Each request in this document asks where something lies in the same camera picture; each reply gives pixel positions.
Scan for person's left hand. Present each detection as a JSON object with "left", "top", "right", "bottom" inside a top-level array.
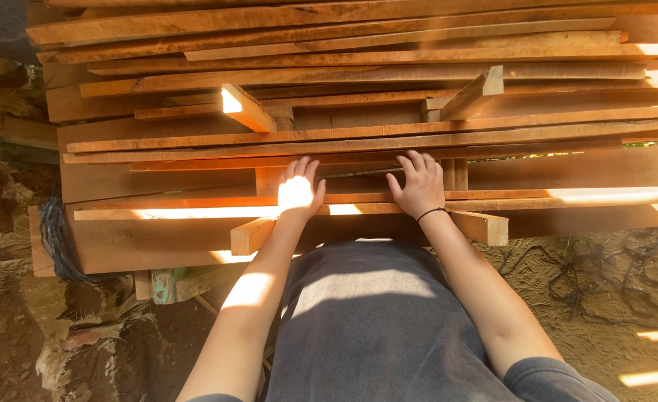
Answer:
[{"left": 277, "top": 156, "right": 328, "bottom": 221}]

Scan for green painted wooden block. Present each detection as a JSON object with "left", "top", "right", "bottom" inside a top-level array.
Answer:
[{"left": 149, "top": 267, "right": 190, "bottom": 306}]

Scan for person's grey shirt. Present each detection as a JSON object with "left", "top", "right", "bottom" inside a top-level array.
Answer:
[{"left": 185, "top": 239, "right": 621, "bottom": 402}]

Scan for stack of wooden planks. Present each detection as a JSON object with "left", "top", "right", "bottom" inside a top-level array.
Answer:
[{"left": 26, "top": 0, "right": 658, "bottom": 278}]

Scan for short wooden spacer batten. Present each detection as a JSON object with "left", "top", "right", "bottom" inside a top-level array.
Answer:
[
  {"left": 440, "top": 65, "right": 505, "bottom": 122},
  {"left": 451, "top": 210, "right": 510, "bottom": 248},
  {"left": 221, "top": 83, "right": 278, "bottom": 134},
  {"left": 230, "top": 217, "right": 278, "bottom": 257}
]

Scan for weathered wooden beam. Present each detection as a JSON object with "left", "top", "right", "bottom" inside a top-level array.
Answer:
[{"left": 0, "top": 108, "right": 60, "bottom": 151}]

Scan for black plastic strap bundle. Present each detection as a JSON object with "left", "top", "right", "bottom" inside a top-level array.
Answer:
[{"left": 38, "top": 193, "right": 119, "bottom": 283}]

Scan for person's right hand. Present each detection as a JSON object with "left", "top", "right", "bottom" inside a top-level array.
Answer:
[{"left": 385, "top": 150, "right": 447, "bottom": 221}]

